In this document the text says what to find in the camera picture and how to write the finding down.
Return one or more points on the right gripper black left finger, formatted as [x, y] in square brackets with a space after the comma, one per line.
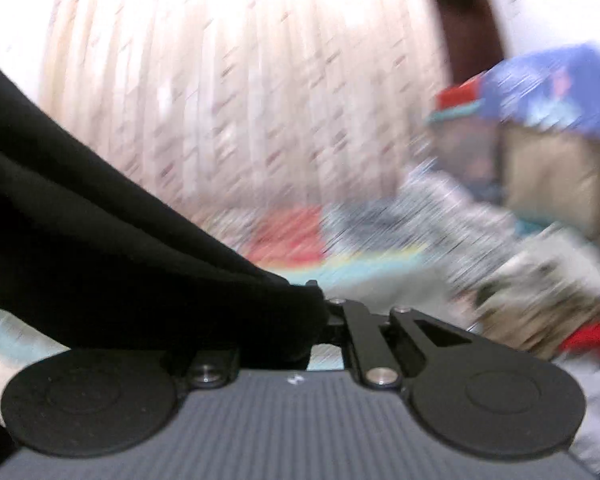
[92, 403]

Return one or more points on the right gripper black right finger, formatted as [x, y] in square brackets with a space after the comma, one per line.
[480, 397]

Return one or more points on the black pant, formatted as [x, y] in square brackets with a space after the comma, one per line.
[93, 261]

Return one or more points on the khaki crumpled garment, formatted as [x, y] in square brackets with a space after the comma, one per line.
[544, 294]

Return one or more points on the red garment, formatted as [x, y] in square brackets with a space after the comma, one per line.
[585, 338]

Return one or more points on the grey teal-bordered blanket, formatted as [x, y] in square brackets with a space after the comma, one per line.
[406, 279]

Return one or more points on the black white patterned cloth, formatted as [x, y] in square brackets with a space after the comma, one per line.
[434, 215]

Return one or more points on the beige cabinet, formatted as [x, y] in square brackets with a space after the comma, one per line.
[552, 176]

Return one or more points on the red patterned quilt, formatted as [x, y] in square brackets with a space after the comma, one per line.
[284, 238]

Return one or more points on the blue printed cloth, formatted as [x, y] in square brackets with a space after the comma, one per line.
[552, 89]

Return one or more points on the patterned beige curtain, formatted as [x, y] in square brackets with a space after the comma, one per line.
[248, 103]

